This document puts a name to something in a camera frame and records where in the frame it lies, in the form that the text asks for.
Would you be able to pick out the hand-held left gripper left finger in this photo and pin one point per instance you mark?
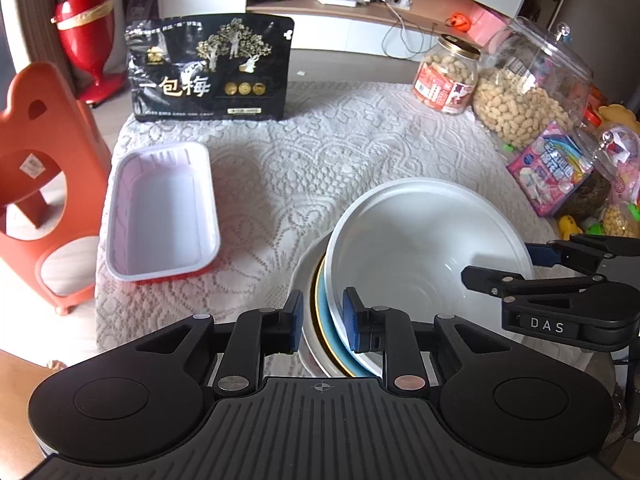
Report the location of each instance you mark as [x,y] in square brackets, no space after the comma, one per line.
[296,320]

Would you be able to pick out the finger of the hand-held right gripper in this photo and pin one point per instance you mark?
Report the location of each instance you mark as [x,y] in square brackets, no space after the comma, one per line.
[487,280]
[542,254]

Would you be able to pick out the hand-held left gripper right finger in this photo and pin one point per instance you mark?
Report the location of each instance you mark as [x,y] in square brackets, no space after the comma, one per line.
[351,321]

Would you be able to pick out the white bottom plate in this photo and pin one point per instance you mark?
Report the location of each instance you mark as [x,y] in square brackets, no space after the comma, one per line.
[306,305]

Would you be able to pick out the blue rimmed plate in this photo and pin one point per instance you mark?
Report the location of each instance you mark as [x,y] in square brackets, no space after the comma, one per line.
[327,330]

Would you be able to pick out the white bowl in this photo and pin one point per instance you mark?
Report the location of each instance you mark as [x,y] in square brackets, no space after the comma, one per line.
[425,240]

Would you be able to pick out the yellow toy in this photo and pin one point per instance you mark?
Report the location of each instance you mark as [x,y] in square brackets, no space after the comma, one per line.
[569,227]

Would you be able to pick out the glass jar of dark seeds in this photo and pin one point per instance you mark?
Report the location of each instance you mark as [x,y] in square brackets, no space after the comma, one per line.
[587,195]

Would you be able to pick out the bag of yellow popcorn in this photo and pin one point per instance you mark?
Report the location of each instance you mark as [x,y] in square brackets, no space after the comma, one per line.
[620,220]

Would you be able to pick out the pink marshmallow packet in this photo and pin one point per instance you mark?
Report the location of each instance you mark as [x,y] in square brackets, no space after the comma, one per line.
[547,165]

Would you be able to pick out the clear bag of candy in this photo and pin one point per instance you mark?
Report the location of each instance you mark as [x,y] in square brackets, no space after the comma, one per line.
[622,160]

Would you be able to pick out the large round glass peanut jar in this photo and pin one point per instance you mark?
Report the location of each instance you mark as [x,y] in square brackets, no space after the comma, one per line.
[525,95]

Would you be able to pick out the white plastic tray red outside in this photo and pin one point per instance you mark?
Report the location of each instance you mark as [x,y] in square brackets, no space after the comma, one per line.
[162,210]

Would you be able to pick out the white lace tablecloth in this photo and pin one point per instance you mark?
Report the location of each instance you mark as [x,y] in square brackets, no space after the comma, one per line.
[310,145]

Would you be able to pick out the small peanut jar gold lid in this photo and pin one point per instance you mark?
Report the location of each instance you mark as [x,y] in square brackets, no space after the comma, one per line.
[445,77]

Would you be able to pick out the pink box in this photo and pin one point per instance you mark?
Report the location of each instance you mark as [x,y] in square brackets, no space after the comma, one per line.
[492,25]

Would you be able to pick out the orange pumpkin toy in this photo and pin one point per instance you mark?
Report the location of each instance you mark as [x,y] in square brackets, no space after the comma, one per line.
[459,22]

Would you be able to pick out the black snack bag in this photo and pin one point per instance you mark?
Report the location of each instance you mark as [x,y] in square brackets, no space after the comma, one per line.
[210,67]

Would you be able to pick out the white power strip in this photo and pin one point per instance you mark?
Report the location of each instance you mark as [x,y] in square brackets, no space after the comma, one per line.
[399,1]

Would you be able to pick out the orange plastic child chair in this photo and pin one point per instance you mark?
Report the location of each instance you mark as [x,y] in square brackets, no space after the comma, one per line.
[35,175]

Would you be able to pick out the red trash can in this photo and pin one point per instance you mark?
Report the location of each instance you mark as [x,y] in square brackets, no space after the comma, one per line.
[90,35]

